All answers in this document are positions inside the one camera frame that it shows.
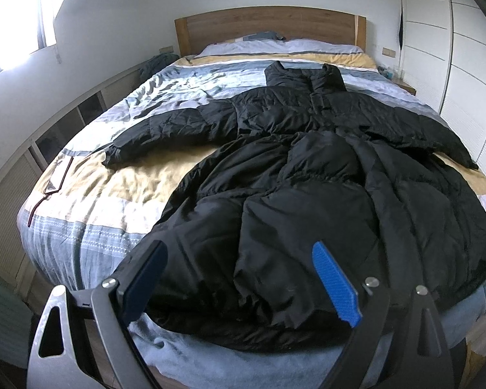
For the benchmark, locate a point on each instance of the dark green cloth bundle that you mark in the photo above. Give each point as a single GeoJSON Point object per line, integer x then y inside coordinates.
{"type": "Point", "coordinates": [156, 64]}

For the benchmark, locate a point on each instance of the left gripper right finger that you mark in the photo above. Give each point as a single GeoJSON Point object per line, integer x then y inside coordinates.
{"type": "Point", "coordinates": [418, 356]}

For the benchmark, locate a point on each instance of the wooden headboard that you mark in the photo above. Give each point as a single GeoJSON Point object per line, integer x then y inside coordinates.
{"type": "Point", "coordinates": [196, 32]}

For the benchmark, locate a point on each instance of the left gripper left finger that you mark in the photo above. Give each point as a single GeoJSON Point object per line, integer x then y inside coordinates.
{"type": "Point", "coordinates": [61, 354]}

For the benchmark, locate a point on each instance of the beige wall socket right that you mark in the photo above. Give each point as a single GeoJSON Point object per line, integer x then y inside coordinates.
{"type": "Point", "coordinates": [388, 52]}

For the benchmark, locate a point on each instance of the beige wall socket left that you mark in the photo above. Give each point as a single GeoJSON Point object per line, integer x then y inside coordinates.
{"type": "Point", "coordinates": [168, 49]}

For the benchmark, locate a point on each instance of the white pillow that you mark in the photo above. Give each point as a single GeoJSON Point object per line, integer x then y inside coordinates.
{"type": "Point", "coordinates": [278, 47]}

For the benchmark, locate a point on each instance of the white wardrobe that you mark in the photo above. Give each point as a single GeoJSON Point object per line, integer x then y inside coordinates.
{"type": "Point", "coordinates": [443, 57]}

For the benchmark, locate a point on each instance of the grey-blue pillow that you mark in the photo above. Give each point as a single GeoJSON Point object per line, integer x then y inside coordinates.
{"type": "Point", "coordinates": [263, 36]}

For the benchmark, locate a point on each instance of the beige wall socket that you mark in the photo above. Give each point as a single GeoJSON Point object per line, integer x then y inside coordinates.
{"type": "Point", "coordinates": [168, 49]}
{"type": "Point", "coordinates": [388, 52]}

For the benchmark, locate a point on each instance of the black puffer down coat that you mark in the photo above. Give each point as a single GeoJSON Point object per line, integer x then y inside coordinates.
{"type": "Point", "coordinates": [298, 161]}

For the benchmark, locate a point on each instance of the low window-side shelf cabinet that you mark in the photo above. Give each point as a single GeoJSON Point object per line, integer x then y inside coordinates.
{"type": "Point", "coordinates": [21, 171]}

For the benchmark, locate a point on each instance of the wooden nightstand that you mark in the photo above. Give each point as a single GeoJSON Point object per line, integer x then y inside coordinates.
{"type": "Point", "coordinates": [400, 83]}

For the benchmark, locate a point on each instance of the striped blue yellow duvet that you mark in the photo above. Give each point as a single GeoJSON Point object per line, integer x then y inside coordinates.
{"type": "Point", "coordinates": [80, 234]}

